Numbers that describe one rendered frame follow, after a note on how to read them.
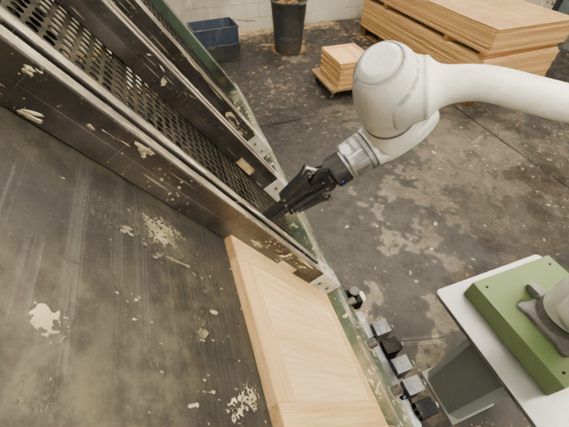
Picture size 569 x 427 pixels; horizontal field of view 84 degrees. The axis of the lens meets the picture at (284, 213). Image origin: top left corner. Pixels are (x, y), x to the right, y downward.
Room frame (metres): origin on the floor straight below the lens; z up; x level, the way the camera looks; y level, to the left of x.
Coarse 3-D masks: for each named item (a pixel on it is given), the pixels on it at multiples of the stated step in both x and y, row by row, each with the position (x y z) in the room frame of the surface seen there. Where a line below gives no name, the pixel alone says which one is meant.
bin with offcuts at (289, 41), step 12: (276, 0) 5.05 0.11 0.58; (288, 0) 5.13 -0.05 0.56; (300, 0) 5.07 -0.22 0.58; (276, 12) 4.72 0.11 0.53; (288, 12) 4.66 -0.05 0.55; (300, 12) 4.72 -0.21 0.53; (276, 24) 4.74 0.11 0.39; (288, 24) 4.67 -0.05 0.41; (300, 24) 4.74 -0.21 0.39; (276, 36) 4.77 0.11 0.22; (288, 36) 4.68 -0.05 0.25; (300, 36) 4.76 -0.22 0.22; (276, 48) 4.80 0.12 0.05; (288, 48) 4.69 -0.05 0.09; (300, 48) 4.79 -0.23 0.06
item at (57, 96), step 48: (0, 48) 0.34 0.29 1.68; (48, 48) 0.39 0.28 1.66; (0, 96) 0.33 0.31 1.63; (48, 96) 0.34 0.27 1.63; (96, 96) 0.39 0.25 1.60; (96, 144) 0.35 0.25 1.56; (144, 144) 0.37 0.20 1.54; (192, 192) 0.38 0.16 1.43; (240, 240) 0.41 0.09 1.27; (288, 240) 0.48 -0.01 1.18
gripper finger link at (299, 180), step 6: (300, 174) 0.53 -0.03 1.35; (306, 174) 0.52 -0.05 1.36; (294, 180) 0.52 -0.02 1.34; (300, 180) 0.51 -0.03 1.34; (306, 180) 0.52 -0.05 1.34; (288, 186) 0.52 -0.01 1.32; (294, 186) 0.51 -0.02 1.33; (300, 186) 0.51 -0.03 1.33; (282, 192) 0.52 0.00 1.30; (288, 192) 0.51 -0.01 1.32; (294, 192) 0.51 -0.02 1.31; (282, 198) 0.50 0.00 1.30; (288, 198) 0.50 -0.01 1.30
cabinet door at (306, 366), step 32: (256, 256) 0.39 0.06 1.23; (256, 288) 0.29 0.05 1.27; (288, 288) 0.37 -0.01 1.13; (256, 320) 0.22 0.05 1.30; (288, 320) 0.27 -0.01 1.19; (320, 320) 0.34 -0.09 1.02; (256, 352) 0.17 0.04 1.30; (288, 352) 0.19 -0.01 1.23; (320, 352) 0.23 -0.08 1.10; (352, 352) 0.30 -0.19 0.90; (288, 384) 0.13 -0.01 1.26; (320, 384) 0.16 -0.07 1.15; (352, 384) 0.20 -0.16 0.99; (288, 416) 0.09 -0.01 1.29; (320, 416) 0.10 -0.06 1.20; (352, 416) 0.12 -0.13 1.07
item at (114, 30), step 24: (72, 0) 0.75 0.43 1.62; (96, 0) 0.76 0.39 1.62; (96, 24) 0.75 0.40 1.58; (120, 24) 0.77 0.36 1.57; (120, 48) 0.76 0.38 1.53; (144, 48) 0.78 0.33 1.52; (144, 72) 0.77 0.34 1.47; (168, 72) 0.79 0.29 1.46; (168, 96) 0.79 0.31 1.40; (192, 96) 0.81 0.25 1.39; (192, 120) 0.80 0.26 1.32; (216, 120) 0.82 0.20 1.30; (216, 144) 0.82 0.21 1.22; (240, 144) 0.84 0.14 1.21; (264, 168) 0.87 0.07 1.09
